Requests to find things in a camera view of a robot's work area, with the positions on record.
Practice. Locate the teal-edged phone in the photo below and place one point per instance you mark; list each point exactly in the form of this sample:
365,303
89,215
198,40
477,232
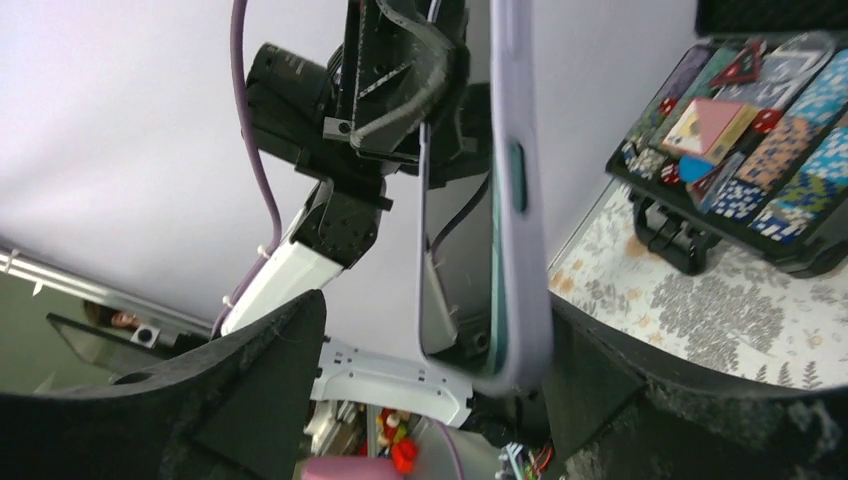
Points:
460,310

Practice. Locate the black poker chip case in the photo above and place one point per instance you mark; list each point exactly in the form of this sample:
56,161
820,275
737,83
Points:
781,192

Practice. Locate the floral table mat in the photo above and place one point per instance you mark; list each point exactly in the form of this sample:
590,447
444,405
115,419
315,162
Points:
741,316

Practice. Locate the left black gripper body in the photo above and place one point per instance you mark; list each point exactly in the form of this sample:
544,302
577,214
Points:
458,122

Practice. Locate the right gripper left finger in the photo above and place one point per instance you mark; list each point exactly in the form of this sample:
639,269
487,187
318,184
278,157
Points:
234,408

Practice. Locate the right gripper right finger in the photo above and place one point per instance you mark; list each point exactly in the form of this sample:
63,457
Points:
620,408

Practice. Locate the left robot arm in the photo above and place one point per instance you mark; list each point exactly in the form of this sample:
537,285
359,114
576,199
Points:
286,105

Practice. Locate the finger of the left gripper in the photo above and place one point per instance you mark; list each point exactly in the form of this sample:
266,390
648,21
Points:
401,72

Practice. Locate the card deck box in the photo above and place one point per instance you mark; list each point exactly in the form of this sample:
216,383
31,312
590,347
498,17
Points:
708,129

